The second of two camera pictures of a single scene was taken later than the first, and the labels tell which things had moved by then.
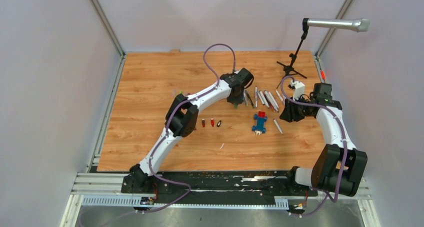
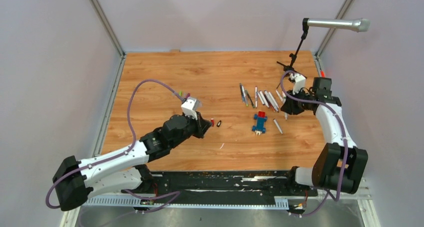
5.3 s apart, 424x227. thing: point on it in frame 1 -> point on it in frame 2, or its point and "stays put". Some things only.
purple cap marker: (256, 96) stays put
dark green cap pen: (253, 105) stays put
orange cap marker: (273, 101) stays put
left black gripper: (232, 101) -> (202, 125)
